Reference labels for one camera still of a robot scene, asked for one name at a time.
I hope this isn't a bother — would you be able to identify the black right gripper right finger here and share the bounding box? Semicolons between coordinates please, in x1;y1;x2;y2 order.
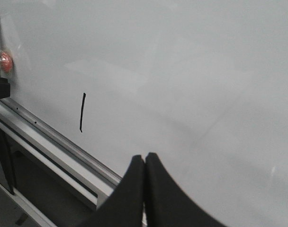
144;153;224;227

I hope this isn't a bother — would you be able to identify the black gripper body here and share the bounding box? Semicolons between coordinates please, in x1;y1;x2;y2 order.
0;79;11;99

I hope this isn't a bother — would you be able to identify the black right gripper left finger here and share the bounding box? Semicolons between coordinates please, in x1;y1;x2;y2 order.
79;155;144;227

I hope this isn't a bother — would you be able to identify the red round magnet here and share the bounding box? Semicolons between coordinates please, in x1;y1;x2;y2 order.
0;50;13;74

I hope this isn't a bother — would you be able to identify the white horizontal stand rod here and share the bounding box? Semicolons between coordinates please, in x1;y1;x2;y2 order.
0;122;98;205

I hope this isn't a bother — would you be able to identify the black marker stroke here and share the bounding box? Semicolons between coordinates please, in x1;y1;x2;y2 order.
79;92;86;133

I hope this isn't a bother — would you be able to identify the aluminium whiteboard tray rail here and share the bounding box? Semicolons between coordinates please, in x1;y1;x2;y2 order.
0;98;121;197

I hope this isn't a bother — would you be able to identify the white metal stand frame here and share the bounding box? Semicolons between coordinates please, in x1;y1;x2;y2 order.
0;106;116;227

